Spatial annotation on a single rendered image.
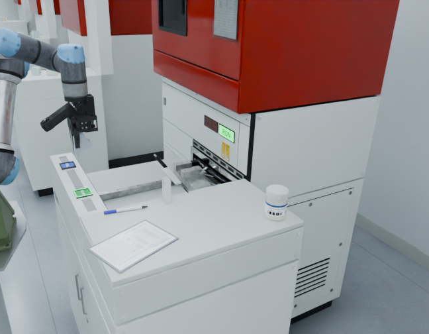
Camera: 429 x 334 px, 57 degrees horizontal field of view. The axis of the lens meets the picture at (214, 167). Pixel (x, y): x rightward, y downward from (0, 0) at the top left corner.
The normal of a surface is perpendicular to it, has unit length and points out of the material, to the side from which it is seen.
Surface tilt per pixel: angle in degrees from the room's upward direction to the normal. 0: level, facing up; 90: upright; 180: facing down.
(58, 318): 0
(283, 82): 90
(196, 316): 90
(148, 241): 0
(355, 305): 0
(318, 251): 90
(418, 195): 90
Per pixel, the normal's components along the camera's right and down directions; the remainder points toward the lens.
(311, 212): 0.50, 0.37
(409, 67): -0.87, 0.18
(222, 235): 0.04, -0.91
